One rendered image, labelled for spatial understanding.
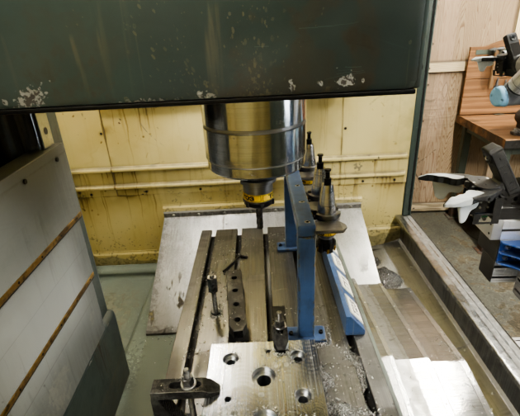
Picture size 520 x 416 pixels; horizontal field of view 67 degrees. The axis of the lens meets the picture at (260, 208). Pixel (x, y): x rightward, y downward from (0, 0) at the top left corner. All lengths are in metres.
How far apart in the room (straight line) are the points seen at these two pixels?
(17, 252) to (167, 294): 0.89
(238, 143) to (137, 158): 1.24
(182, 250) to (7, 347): 1.02
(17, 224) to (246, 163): 0.44
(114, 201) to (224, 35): 1.46
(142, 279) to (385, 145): 1.24
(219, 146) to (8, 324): 0.47
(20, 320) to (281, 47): 0.64
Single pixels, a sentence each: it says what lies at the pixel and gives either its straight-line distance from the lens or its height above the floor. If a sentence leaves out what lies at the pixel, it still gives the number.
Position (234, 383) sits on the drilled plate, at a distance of 0.86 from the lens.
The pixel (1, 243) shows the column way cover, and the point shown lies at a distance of 0.78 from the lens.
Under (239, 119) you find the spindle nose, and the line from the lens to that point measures 0.55.
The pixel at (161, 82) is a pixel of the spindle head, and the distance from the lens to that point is 0.50.
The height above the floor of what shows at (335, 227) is 1.22.
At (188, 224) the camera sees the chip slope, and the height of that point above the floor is 0.83.
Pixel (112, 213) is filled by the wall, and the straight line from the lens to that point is 1.91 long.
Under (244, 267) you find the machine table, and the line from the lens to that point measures 1.32.
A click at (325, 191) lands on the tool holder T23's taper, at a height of 1.28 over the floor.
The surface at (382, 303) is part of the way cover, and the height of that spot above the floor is 0.72.
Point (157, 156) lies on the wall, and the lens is 1.75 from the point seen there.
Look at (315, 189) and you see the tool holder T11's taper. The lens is 1.01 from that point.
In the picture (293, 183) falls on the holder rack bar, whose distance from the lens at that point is 1.09.
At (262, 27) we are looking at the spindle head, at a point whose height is 1.63.
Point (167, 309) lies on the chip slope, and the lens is 1.59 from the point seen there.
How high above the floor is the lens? 1.63
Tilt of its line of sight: 25 degrees down
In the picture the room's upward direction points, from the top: 3 degrees counter-clockwise
